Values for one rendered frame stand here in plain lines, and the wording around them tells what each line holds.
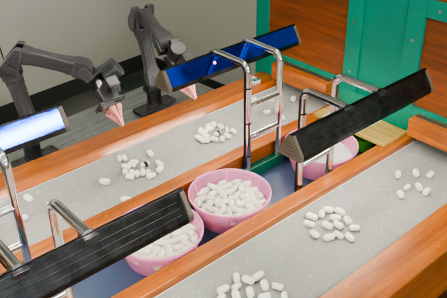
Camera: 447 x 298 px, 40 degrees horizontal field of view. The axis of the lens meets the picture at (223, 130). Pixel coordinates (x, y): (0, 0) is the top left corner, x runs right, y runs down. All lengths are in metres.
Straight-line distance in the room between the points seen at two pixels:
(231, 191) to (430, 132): 0.72
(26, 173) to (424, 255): 1.29
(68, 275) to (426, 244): 1.02
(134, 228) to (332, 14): 1.40
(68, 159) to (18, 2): 2.00
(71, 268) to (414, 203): 1.15
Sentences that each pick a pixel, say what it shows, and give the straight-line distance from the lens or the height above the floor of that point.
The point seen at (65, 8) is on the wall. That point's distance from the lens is 4.24.
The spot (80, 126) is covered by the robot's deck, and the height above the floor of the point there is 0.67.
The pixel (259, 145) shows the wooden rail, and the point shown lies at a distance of 2.20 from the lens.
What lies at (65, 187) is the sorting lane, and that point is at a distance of 2.10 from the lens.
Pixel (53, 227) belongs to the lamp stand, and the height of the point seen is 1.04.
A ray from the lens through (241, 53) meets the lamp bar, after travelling 2.13.
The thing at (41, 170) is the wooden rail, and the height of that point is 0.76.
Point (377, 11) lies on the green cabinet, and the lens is 2.30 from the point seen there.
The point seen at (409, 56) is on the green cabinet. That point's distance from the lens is 2.25.
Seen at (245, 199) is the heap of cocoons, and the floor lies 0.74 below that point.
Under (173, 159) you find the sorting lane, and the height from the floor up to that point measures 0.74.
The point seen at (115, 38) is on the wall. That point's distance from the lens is 4.53.
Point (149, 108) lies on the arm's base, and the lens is 2.67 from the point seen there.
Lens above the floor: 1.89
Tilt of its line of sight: 30 degrees down
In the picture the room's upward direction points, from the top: 1 degrees counter-clockwise
